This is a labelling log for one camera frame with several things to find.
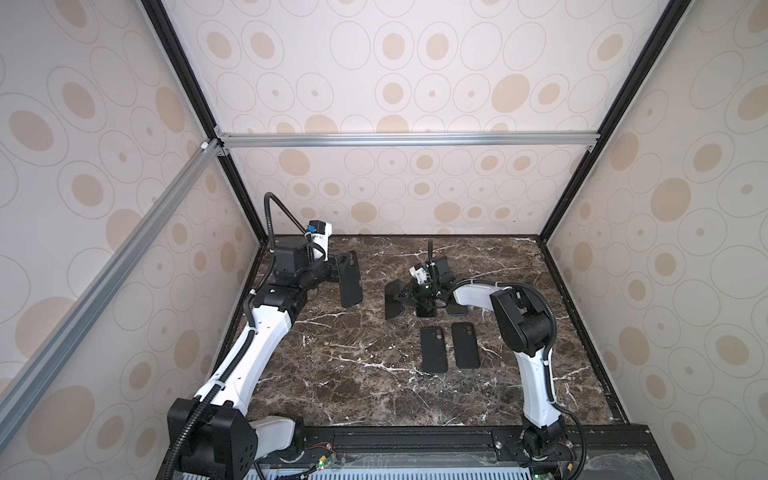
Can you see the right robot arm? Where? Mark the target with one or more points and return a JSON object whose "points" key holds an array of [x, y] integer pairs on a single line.
{"points": [[527, 326]]}

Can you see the black corner post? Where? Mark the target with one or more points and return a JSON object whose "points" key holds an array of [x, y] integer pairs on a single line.
{"points": [[160, 22], [649, 55]]}

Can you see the horizontal aluminium rail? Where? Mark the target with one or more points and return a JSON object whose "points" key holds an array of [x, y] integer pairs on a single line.
{"points": [[428, 139]]}

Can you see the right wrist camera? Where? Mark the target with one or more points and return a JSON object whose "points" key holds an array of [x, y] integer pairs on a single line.
{"points": [[420, 275]]}

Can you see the left aluminium rail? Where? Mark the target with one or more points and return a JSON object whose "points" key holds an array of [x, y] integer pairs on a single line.
{"points": [[48, 361]]}

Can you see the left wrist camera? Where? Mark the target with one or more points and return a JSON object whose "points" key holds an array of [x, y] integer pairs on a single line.
{"points": [[319, 233]]}

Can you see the right black corner post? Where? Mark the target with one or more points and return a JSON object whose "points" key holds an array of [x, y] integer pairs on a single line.
{"points": [[649, 55]]}

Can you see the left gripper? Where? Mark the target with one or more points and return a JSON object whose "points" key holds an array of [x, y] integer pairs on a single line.
{"points": [[334, 271]]}

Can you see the left black corner post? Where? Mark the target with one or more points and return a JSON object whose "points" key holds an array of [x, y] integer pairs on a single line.
{"points": [[160, 22]]}

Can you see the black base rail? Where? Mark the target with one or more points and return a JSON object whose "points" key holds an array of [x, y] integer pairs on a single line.
{"points": [[490, 452]]}

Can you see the black phone case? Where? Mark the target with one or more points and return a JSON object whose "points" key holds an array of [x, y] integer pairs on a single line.
{"points": [[349, 279], [433, 350], [465, 345]]}

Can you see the black phone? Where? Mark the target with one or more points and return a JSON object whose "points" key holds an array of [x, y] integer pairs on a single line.
{"points": [[393, 307], [426, 311]]}

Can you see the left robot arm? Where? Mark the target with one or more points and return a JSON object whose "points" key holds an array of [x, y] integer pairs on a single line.
{"points": [[210, 435]]}

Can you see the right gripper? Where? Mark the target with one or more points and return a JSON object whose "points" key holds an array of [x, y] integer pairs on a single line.
{"points": [[411, 293]]}

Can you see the blue phone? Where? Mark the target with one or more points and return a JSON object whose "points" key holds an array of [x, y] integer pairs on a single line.
{"points": [[454, 309]]}

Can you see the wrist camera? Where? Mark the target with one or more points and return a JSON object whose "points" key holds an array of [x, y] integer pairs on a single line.
{"points": [[420, 275], [319, 233]]}

